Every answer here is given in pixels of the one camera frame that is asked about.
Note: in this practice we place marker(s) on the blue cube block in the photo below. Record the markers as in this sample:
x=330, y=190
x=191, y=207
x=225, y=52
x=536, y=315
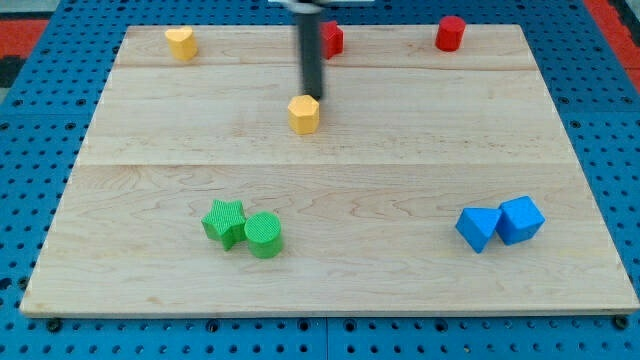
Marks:
x=520, y=220

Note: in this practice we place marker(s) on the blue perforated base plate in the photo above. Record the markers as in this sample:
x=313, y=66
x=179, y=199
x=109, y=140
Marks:
x=48, y=109

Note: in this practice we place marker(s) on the yellow hexagon block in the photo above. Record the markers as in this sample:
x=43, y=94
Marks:
x=303, y=114

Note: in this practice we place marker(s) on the yellow heart block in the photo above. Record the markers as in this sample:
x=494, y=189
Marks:
x=182, y=43

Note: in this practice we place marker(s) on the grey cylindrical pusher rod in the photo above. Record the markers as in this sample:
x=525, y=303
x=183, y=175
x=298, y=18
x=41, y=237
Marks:
x=307, y=18

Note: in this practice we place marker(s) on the green cylinder block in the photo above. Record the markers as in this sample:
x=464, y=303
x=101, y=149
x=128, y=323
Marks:
x=263, y=232

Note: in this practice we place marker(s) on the blue triangle block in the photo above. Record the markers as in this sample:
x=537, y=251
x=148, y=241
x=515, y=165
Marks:
x=477, y=226

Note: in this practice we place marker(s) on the wooden board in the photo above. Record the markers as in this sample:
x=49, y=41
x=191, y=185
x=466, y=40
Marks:
x=409, y=136

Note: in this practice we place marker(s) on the green star block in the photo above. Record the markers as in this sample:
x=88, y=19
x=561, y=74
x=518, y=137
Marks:
x=225, y=223

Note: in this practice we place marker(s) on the red cylinder block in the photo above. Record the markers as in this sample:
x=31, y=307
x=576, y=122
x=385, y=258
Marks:
x=450, y=33

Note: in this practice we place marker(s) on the red block behind rod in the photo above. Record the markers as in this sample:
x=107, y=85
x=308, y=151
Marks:
x=332, y=39

